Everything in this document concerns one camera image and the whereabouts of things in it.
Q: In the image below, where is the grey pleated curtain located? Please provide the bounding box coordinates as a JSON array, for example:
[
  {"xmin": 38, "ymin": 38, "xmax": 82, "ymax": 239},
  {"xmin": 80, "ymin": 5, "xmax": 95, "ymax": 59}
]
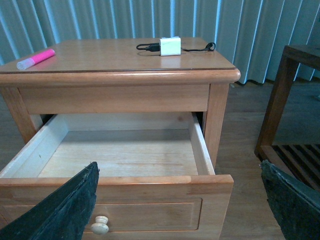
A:
[{"xmin": 0, "ymin": 0, "xmax": 320, "ymax": 84}]

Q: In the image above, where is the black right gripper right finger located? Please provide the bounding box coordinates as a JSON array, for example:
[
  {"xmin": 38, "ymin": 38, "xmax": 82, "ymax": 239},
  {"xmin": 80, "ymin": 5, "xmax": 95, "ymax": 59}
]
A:
[{"xmin": 260, "ymin": 160, "xmax": 320, "ymax": 240}]

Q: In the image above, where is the black cable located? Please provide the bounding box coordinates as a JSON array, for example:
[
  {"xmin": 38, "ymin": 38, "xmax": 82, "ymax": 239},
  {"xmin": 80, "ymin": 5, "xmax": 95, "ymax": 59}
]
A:
[{"xmin": 136, "ymin": 42, "xmax": 217, "ymax": 53}]

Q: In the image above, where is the wooden nightstand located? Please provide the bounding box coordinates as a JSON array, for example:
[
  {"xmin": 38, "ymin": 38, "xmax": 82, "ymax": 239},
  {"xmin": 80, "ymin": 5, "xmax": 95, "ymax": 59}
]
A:
[{"xmin": 0, "ymin": 37, "xmax": 241, "ymax": 163}]

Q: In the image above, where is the pink marker with clear cap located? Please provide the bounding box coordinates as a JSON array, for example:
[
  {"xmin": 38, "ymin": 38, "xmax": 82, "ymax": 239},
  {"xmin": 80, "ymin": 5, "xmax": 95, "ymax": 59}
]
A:
[{"xmin": 16, "ymin": 48, "xmax": 56, "ymax": 70}]

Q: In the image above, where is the round wooden drawer knob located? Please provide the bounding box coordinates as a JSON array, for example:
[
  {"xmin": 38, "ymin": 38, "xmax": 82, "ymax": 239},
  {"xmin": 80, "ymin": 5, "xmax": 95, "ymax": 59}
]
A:
[{"xmin": 90, "ymin": 215, "xmax": 109, "ymax": 235}]

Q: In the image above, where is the white charger block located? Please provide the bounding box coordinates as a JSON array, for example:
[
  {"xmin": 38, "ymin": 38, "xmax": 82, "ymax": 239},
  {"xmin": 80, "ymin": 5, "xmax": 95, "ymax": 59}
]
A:
[{"xmin": 159, "ymin": 36, "xmax": 181, "ymax": 57}]

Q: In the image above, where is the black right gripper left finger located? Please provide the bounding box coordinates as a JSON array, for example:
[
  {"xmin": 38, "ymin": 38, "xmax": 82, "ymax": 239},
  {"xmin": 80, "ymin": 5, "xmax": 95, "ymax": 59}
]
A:
[{"xmin": 0, "ymin": 161, "xmax": 99, "ymax": 240}]

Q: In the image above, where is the wooden drawer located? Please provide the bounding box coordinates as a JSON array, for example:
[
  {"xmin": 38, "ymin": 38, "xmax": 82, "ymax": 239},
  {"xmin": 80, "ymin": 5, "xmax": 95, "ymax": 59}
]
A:
[{"xmin": 0, "ymin": 112, "xmax": 234, "ymax": 240}]

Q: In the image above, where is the dark wooden side table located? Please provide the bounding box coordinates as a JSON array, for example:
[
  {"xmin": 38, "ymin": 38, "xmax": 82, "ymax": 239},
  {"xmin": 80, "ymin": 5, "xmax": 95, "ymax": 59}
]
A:
[{"xmin": 254, "ymin": 45, "xmax": 320, "ymax": 191}]

